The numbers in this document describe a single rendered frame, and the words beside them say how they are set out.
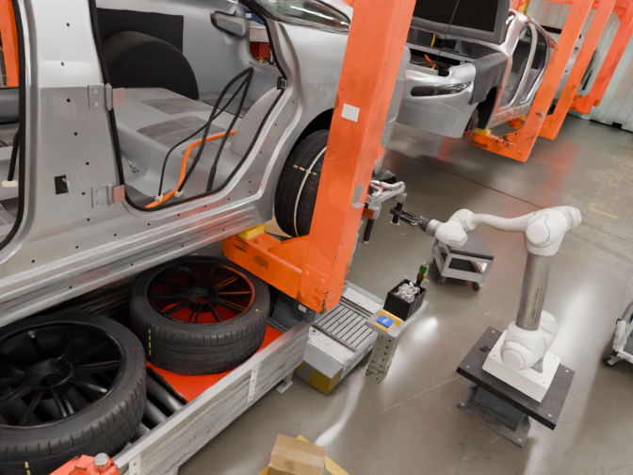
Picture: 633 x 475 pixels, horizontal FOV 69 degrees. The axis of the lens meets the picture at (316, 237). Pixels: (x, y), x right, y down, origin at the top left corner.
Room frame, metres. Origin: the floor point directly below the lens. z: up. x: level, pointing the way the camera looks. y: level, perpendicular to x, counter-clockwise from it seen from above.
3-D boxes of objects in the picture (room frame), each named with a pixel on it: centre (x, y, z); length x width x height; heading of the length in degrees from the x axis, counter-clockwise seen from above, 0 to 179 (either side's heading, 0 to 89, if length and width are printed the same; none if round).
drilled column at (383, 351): (1.99, -0.50, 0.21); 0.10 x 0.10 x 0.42; 60
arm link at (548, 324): (1.92, -1.19, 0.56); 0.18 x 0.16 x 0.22; 141
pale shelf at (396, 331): (2.01, -0.51, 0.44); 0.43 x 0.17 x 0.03; 150
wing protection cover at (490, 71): (5.20, -1.38, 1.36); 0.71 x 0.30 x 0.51; 150
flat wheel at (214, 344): (1.77, 0.48, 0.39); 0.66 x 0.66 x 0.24
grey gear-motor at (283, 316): (2.17, 0.07, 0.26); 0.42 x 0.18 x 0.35; 60
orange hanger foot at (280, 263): (2.02, 0.22, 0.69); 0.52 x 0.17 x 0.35; 60
